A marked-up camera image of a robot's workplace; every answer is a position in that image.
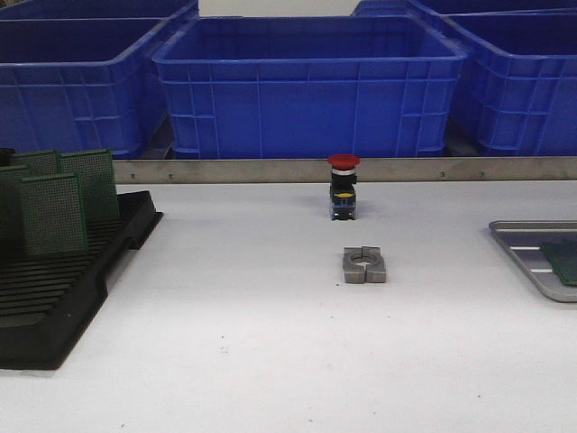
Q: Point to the black slotted board rack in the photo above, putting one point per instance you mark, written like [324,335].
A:
[47,303]

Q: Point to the green board left edge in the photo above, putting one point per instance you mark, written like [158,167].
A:
[11,211]

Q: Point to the blue crate behind right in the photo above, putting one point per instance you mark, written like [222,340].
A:
[398,7]

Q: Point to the blue crate behind left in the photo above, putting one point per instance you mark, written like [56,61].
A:
[99,9]

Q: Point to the silver metal tray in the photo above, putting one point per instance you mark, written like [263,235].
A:
[522,240]

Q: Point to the blue plastic crate right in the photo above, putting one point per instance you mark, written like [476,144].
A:
[516,94]

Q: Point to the blue plastic crate centre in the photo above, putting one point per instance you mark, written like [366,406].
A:
[308,87]

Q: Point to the green perforated circuit board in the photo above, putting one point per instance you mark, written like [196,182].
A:
[562,257]

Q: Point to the green board second row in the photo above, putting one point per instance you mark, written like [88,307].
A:
[54,219]

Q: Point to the steel table edge rail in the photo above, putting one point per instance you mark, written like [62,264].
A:
[132,172]

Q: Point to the grey split clamp block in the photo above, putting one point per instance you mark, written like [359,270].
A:
[363,265]

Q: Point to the green board back right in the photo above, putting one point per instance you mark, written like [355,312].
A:
[95,173]

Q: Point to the blue plastic crate left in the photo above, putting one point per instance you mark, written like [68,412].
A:
[81,84]

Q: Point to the red emergency stop button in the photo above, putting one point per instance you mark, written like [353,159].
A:
[343,179]

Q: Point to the blue plastic crate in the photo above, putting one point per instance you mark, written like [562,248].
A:
[81,84]
[308,87]
[516,94]

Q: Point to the green board back left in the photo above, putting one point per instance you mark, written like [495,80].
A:
[39,163]

